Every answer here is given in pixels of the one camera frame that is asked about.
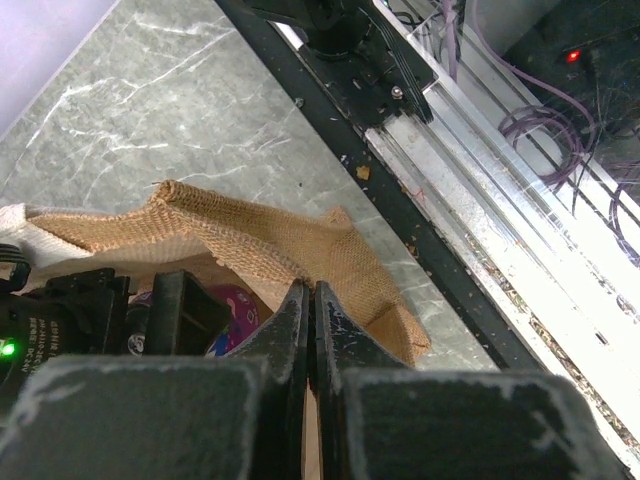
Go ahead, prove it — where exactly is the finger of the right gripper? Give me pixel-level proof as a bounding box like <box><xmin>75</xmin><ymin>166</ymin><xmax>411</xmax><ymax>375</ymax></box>
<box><xmin>144</xmin><ymin>270</ymin><xmax>231</xmax><ymax>356</ymax></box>

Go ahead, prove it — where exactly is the burlap canvas tote bag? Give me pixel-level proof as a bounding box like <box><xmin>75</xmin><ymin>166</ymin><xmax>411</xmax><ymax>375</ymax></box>
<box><xmin>1</xmin><ymin>181</ymin><xmax>429</xmax><ymax>396</ymax></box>

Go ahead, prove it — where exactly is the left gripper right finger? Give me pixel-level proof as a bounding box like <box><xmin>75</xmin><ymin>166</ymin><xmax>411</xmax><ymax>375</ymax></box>
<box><xmin>311</xmin><ymin>282</ymin><xmax>626</xmax><ymax>479</ymax></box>

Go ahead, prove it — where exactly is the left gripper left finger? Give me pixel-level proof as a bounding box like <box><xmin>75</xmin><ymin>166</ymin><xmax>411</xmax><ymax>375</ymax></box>
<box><xmin>1</xmin><ymin>282</ymin><xmax>310</xmax><ymax>479</ymax></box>

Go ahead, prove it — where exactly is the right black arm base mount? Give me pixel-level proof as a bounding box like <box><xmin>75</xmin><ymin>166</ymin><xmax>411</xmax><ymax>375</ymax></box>
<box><xmin>244</xmin><ymin>1</ymin><xmax>435</xmax><ymax>128</ymax></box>

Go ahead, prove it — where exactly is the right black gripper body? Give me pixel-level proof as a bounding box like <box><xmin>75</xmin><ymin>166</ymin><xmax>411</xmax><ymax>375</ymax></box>
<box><xmin>1</xmin><ymin>244</ymin><xmax>130</xmax><ymax>400</ymax></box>

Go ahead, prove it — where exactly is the aluminium frame rail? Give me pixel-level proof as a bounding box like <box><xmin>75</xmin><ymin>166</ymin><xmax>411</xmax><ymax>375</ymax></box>
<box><xmin>222</xmin><ymin>1</ymin><xmax>639</xmax><ymax>479</ymax></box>

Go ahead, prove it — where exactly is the purple fanta can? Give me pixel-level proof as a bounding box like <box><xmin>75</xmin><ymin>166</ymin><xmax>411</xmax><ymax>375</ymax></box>
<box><xmin>206</xmin><ymin>284</ymin><xmax>260</xmax><ymax>356</ymax></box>

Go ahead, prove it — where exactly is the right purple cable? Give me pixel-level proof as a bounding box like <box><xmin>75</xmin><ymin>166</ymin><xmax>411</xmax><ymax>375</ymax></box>
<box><xmin>439</xmin><ymin>0</ymin><xmax>640</xmax><ymax>261</ymax></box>

